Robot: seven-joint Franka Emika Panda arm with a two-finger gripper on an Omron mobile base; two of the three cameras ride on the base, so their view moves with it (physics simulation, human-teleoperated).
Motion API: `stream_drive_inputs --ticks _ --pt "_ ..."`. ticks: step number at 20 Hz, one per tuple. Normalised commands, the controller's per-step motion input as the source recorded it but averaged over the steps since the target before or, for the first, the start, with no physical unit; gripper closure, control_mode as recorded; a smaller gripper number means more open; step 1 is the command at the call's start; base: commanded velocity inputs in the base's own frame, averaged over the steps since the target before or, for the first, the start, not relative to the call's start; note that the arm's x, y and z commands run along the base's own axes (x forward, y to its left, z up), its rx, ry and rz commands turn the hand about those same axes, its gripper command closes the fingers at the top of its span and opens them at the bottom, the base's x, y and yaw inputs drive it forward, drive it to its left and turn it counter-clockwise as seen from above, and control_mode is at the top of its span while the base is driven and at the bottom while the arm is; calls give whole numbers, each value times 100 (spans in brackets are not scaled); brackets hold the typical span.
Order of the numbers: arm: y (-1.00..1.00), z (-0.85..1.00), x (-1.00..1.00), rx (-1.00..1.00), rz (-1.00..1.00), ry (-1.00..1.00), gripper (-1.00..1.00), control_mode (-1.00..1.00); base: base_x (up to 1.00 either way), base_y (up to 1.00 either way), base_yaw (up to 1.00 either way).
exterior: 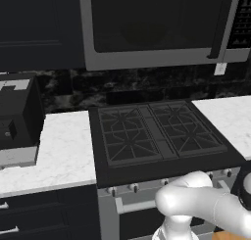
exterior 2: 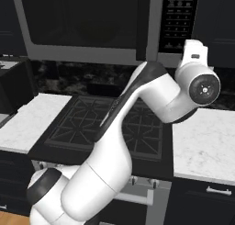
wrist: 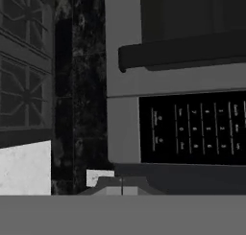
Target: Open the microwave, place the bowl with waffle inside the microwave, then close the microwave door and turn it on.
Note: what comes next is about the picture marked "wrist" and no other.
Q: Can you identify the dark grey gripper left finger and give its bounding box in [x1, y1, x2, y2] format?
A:
[78, 176, 123, 197]

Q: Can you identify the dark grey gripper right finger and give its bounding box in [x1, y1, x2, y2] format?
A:
[121, 176, 168, 197]

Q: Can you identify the grey microwave oven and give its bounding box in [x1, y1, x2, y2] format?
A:
[105, 0, 246, 196]

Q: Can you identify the grey microwave door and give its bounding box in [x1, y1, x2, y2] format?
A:
[105, 0, 246, 99]

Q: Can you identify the black microwave door handle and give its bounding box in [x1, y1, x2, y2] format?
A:
[117, 29, 246, 74]

